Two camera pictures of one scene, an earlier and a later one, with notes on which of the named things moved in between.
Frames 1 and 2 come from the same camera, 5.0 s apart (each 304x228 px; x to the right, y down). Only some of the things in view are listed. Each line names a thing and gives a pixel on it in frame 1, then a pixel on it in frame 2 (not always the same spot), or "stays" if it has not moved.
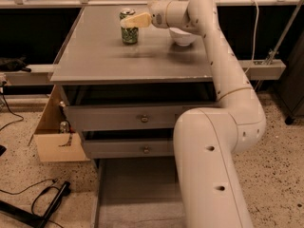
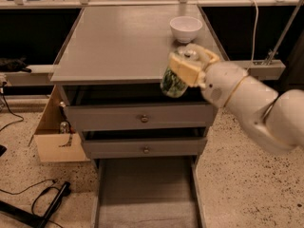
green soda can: (129, 35) → (174, 85)
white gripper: (157, 13) → (220, 84)
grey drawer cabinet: (125, 100) stays
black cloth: (10, 64) stays
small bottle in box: (64, 127) stays
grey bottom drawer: (138, 192) stays
